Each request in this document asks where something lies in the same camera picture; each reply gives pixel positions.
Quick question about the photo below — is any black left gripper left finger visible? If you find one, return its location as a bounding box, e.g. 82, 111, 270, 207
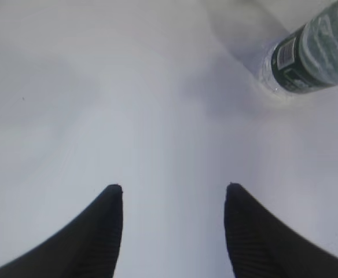
0, 184, 123, 277

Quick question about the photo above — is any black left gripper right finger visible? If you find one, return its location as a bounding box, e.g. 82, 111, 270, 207
224, 183, 338, 277

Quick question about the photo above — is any clear water bottle green label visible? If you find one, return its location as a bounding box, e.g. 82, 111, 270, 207
261, 1, 338, 94

